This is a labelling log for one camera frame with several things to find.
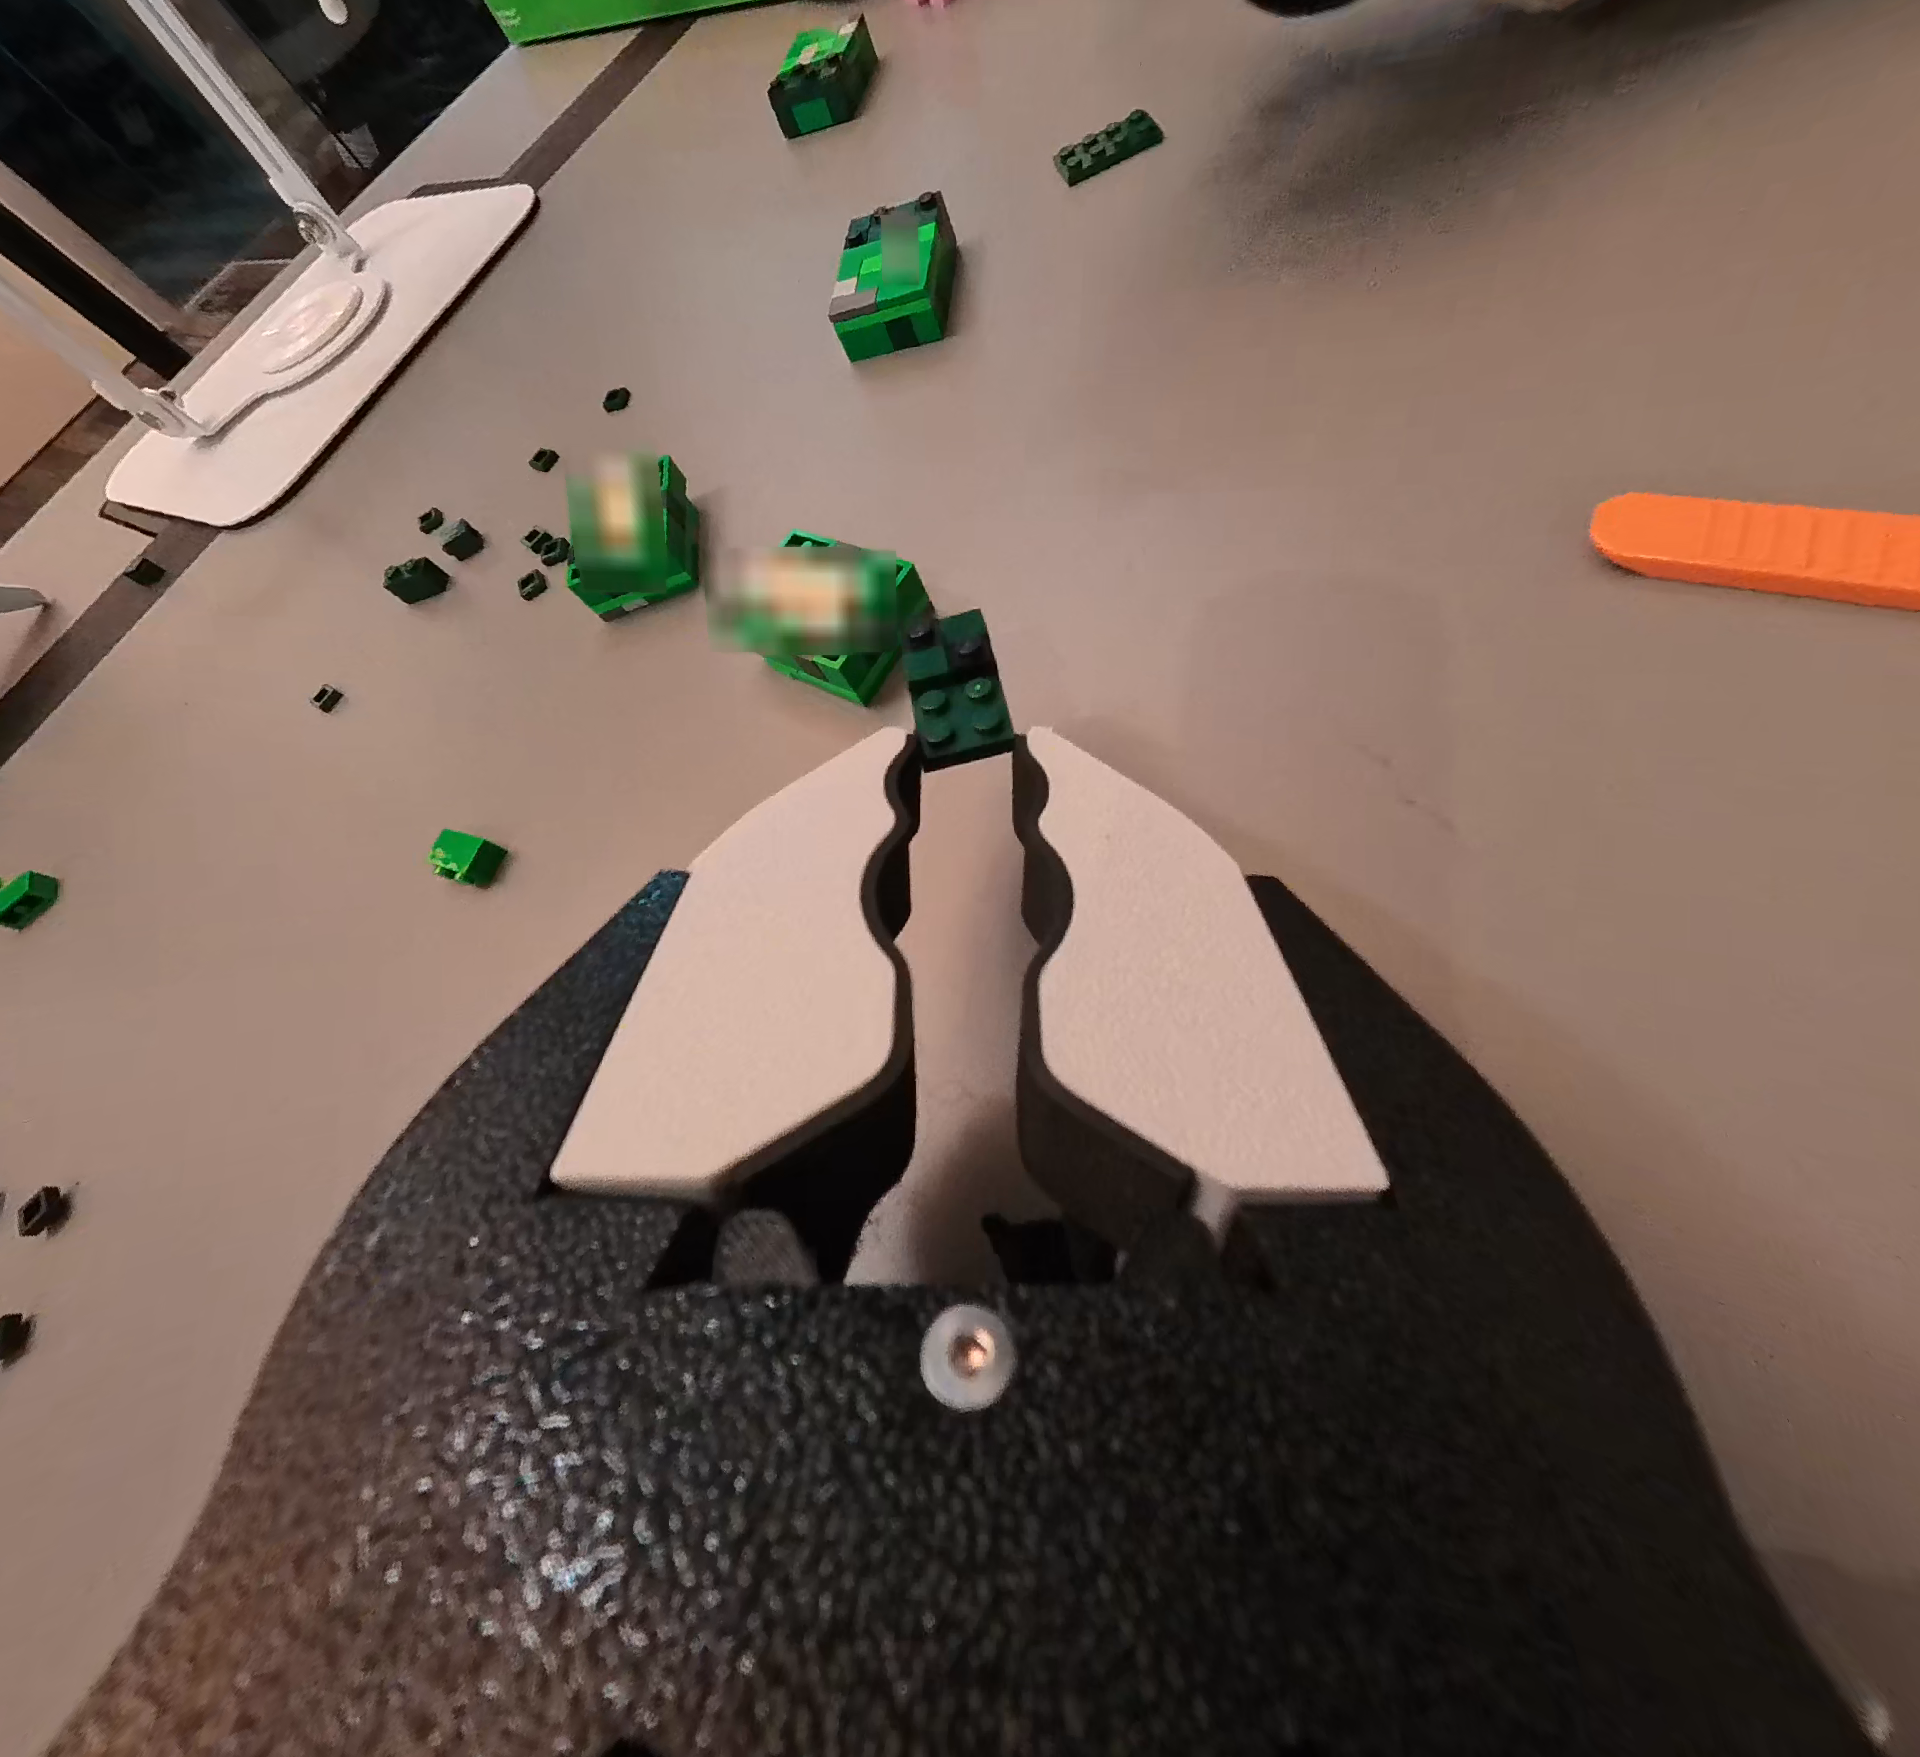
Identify orange brick separator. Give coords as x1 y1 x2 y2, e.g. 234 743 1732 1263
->
1588 492 1920 611

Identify dark green brick plate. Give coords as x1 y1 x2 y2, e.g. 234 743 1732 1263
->
905 604 1022 774
1053 112 1166 192

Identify scattered small green bricks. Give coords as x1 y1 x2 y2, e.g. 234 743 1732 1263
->
0 385 638 1369

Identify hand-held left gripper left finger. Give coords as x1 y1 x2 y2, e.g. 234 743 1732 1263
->
547 727 919 1206

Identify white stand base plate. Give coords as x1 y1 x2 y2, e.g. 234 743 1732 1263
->
0 0 539 529

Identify green brick cube head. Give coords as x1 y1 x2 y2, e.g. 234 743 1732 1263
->
766 14 880 141

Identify small green brick assembly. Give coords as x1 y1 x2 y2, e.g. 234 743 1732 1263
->
826 192 960 366

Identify green brick build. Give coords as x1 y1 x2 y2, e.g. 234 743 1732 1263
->
564 452 701 621

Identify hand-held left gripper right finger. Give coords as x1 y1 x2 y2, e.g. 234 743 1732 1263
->
1016 730 1395 1227

